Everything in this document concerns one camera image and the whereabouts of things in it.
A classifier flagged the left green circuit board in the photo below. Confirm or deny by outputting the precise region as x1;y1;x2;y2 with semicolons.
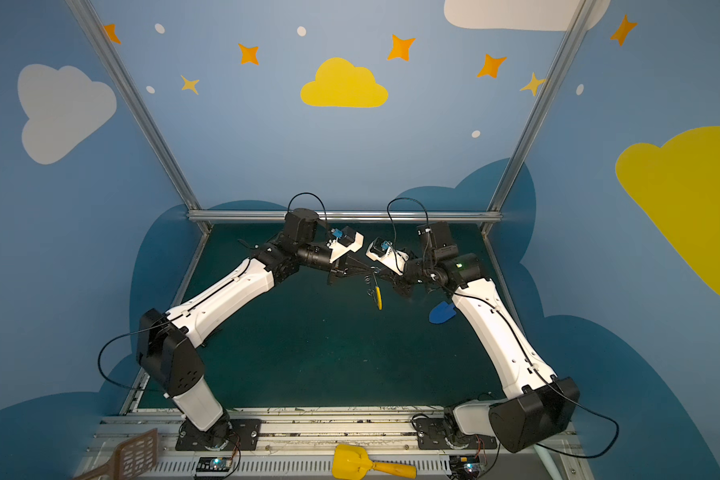
194;456;234;479

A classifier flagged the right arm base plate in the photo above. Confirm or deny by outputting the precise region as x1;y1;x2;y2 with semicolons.
410;414;498;451

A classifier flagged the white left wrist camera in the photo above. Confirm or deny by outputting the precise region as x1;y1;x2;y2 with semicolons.
327;226;364;263

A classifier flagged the brown slotted spatula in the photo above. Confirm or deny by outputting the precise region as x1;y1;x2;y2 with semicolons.
74;429;159;480

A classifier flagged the yellow plastic scoop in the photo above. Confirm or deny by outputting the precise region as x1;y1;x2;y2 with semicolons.
331;444;417;480

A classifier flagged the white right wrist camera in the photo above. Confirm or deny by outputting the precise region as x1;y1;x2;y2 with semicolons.
366;238;409;276

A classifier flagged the aluminium left frame post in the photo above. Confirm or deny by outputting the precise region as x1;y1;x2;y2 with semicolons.
66;0;201;213

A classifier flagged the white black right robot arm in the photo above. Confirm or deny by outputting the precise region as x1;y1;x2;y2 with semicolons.
366;221;580;453

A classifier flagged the grey slotted cable duct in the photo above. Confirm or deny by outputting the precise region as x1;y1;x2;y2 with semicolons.
140;454;450;479

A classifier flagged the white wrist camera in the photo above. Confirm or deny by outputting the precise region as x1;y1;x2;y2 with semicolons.
327;226;364;263
366;238;409;276

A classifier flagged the aluminium right frame post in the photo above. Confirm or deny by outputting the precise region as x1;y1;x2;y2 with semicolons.
481;0;598;240

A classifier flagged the yellow tag key ring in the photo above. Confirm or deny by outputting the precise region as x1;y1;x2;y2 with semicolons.
363;273;384;311

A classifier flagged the right green circuit board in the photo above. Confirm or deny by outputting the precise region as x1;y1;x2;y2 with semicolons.
448;456;483;480

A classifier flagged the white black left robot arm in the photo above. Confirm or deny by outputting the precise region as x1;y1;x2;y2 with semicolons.
136;208;364;434

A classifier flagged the aluminium frame post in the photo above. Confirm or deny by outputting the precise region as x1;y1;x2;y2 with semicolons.
481;0;598;240
66;0;201;213

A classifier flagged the aluminium back frame rail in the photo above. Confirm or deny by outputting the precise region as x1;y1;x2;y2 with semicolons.
187;210;502;224

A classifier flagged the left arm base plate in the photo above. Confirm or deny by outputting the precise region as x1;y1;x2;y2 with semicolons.
175;419;262;452

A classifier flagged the green circuit board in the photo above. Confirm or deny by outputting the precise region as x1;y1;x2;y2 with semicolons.
194;456;234;479
448;456;483;480

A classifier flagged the pale teal tube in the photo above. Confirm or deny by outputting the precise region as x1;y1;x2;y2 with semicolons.
534;445;563;480

